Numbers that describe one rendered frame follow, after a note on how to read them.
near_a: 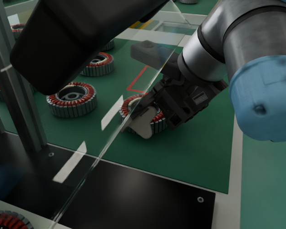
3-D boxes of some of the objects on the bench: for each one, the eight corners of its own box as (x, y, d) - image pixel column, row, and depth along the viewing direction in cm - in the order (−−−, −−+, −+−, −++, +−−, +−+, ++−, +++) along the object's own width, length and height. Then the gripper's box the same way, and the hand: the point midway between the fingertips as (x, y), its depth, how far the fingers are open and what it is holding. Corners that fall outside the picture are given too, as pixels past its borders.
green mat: (239, 54, 83) (239, 53, 83) (227, 194, 37) (228, 193, 37) (26, 27, 109) (26, 27, 109) (-137, 91, 63) (-138, 90, 63)
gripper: (187, 115, 29) (131, 164, 46) (251, 69, 40) (187, 121, 56) (145, 64, 31) (106, 128, 47) (217, 33, 42) (165, 94, 58)
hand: (142, 114), depth 52 cm, fingers closed on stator, 13 cm apart
